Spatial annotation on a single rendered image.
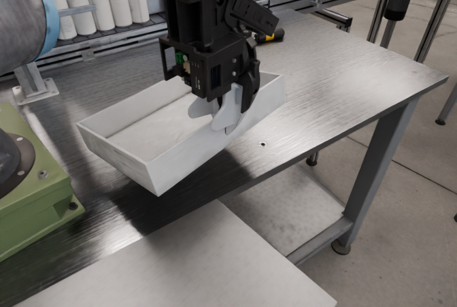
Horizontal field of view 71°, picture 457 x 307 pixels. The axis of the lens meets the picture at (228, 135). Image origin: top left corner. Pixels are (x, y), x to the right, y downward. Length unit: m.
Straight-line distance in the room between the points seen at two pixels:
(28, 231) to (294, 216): 0.95
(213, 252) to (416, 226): 1.34
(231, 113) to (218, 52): 0.11
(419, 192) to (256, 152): 1.36
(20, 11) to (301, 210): 1.08
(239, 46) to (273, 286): 0.30
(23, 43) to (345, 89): 0.64
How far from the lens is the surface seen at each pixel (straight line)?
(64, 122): 0.74
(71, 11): 0.94
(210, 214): 0.50
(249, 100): 0.40
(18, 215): 0.51
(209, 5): 0.32
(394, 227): 1.66
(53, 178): 0.50
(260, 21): 0.40
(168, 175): 0.40
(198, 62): 0.33
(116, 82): 0.84
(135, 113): 0.59
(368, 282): 1.47
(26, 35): 0.53
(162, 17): 1.06
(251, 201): 1.29
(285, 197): 1.32
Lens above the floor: 1.24
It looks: 40 degrees down
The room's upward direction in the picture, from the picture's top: straight up
